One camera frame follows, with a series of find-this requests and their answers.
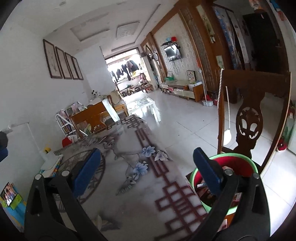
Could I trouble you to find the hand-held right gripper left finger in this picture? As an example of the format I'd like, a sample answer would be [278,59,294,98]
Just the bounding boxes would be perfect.
[24,148,109,241]

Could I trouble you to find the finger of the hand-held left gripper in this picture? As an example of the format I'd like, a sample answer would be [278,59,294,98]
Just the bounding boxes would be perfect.
[0,131,9,163]

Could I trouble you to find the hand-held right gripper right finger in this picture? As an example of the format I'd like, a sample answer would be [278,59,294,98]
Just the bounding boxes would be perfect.
[185,147,271,241]

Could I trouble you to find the red bucket with green rim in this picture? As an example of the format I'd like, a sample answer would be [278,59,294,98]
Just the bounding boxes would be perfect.
[189,153,260,217]

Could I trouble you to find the stack of booklets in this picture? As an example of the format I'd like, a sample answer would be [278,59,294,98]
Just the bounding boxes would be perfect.
[39,162,64,179]

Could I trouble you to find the red bag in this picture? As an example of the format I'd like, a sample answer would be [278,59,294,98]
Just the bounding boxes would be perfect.
[62,136,78,148]

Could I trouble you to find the smartphone with lit screen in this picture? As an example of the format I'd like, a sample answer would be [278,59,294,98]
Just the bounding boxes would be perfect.
[1,182,17,207]

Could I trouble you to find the white desk lamp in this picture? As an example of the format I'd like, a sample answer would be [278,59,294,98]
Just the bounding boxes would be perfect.
[5,122,63,172]

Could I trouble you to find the white book rack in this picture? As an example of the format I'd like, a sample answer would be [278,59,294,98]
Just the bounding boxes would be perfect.
[56,102,93,138]

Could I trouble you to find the blue toy stand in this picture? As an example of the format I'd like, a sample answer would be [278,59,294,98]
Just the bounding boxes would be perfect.
[0,182,26,218]

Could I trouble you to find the wooden sofa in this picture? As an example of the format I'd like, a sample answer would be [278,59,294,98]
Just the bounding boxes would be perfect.
[107,91,129,117]

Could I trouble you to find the wooden television cabinet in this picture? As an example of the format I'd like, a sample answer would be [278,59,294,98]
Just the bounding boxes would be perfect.
[161,80,205,103]

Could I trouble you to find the white coffee table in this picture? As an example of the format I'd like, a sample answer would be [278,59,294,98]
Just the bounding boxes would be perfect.
[126,97,162,122]

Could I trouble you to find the small children's bicycle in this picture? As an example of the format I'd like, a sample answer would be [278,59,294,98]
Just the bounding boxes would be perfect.
[125,85,141,96]

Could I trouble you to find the framed geometric picture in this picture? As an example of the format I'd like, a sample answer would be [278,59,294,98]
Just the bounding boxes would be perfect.
[186,70,197,83]

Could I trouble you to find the carved wooden dining chair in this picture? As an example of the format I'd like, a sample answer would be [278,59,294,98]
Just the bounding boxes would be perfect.
[217,68,292,174]

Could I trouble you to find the small wooden chair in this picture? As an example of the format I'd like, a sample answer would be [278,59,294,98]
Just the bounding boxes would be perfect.
[139,73,151,93]

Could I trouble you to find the hanging dark clothes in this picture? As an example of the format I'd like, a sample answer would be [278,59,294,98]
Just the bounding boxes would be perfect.
[109,60,141,82]

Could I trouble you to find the square ceiling light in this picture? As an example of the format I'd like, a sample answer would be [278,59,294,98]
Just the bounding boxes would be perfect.
[116,22,141,38]

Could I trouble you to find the white beaded cord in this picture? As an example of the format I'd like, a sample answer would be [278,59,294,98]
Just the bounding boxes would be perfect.
[218,68,232,145]

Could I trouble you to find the mop with red handle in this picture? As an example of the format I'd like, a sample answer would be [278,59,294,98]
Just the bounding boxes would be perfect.
[197,59,214,107]

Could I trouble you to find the framed wall picture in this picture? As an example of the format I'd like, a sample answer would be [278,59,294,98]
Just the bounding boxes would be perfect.
[65,52,79,80]
[55,47,73,80]
[43,39,63,79]
[72,56,84,80]

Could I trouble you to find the wall-mounted television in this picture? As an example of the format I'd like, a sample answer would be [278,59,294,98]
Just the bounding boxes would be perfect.
[165,45,182,62]

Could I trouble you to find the wall shelf with containers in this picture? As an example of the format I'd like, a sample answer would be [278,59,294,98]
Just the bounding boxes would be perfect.
[161,35,181,47]

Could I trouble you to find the blue hanging wall scroll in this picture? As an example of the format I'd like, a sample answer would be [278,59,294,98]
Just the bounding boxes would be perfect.
[212,5,247,70]

